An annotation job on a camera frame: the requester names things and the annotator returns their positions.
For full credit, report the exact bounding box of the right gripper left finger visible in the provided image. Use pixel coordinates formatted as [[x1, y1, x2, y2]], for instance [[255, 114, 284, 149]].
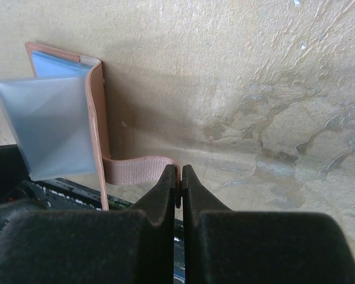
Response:
[[0, 165, 177, 283]]

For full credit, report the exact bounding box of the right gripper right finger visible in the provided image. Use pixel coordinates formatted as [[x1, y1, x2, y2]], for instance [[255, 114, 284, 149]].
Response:
[[182, 165, 355, 283]]

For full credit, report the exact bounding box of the pink leather card holder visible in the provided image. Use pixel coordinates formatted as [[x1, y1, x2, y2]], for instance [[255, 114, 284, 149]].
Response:
[[0, 42, 175, 211]]

